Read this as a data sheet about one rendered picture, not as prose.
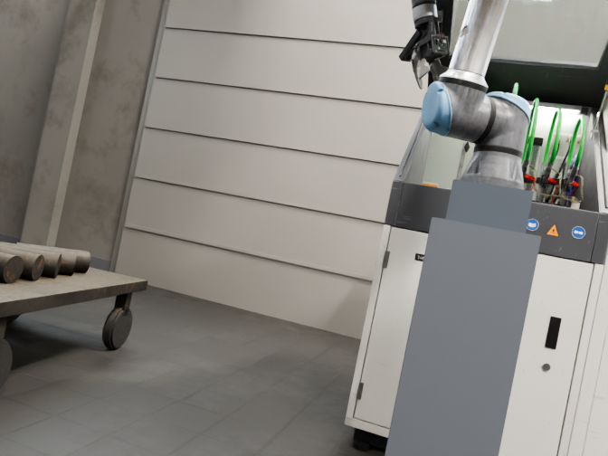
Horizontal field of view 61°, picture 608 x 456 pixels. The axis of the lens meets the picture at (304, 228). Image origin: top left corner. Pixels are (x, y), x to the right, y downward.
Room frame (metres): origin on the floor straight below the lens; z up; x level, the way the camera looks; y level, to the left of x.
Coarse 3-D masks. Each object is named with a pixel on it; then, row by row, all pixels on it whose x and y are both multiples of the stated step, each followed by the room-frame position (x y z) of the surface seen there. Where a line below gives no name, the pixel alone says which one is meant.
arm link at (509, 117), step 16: (496, 96) 1.24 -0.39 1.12; (512, 96) 1.23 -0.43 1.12; (496, 112) 1.21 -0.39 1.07; (512, 112) 1.22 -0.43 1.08; (528, 112) 1.24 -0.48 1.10; (496, 128) 1.22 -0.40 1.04; (512, 128) 1.22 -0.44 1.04; (480, 144) 1.26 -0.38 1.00; (496, 144) 1.23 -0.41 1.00; (512, 144) 1.23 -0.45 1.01
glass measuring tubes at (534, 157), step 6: (528, 138) 2.16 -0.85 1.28; (534, 138) 2.16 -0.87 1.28; (540, 138) 2.15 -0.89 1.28; (534, 144) 2.16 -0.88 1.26; (540, 144) 2.15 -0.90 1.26; (534, 150) 2.16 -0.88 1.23; (540, 150) 2.17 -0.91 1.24; (534, 156) 2.16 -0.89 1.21; (534, 162) 2.16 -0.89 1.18; (528, 168) 2.18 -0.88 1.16; (528, 174) 2.17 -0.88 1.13; (534, 174) 2.17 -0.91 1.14; (528, 186) 2.16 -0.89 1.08
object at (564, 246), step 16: (416, 192) 1.80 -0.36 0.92; (432, 192) 1.78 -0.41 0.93; (448, 192) 1.76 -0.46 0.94; (400, 208) 1.81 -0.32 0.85; (416, 208) 1.79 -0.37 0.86; (432, 208) 1.78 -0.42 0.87; (544, 208) 1.67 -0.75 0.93; (560, 208) 1.65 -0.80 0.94; (400, 224) 1.81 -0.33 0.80; (416, 224) 1.79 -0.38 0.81; (544, 224) 1.67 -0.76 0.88; (576, 224) 1.64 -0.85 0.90; (592, 224) 1.62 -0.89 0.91; (544, 240) 1.66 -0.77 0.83; (560, 240) 1.65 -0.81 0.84; (576, 240) 1.63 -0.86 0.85; (592, 240) 1.62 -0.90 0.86; (560, 256) 1.65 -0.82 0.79; (576, 256) 1.63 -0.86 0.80
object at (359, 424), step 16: (384, 240) 1.82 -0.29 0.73; (384, 256) 1.82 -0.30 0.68; (592, 272) 1.63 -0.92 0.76; (592, 288) 1.61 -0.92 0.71; (368, 304) 1.83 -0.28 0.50; (592, 304) 1.61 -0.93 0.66; (368, 320) 1.82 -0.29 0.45; (592, 320) 1.61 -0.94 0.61; (368, 336) 1.82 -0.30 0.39; (576, 352) 1.63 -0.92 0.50; (576, 368) 1.61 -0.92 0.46; (352, 384) 1.83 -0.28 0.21; (576, 384) 1.61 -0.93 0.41; (352, 400) 1.82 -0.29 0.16; (576, 400) 1.61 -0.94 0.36; (352, 416) 1.82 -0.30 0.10; (368, 432) 1.87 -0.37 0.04; (384, 432) 1.78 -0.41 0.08; (368, 448) 1.81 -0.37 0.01; (384, 448) 1.85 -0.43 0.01; (560, 448) 1.61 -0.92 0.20
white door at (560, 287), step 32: (416, 256) 1.78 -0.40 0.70; (544, 256) 1.66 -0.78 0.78; (384, 288) 1.81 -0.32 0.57; (416, 288) 1.78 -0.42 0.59; (544, 288) 1.65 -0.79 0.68; (576, 288) 1.63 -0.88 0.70; (384, 320) 1.80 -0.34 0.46; (544, 320) 1.65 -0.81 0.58; (576, 320) 1.62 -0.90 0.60; (384, 352) 1.80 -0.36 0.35; (544, 352) 1.64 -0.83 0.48; (384, 384) 1.79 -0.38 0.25; (544, 384) 1.64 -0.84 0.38; (384, 416) 1.78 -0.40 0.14; (512, 416) 1.66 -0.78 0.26; (544, 416) 1.63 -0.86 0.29; (512, 448) 1.65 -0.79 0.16; (544, 448) 1.63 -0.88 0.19
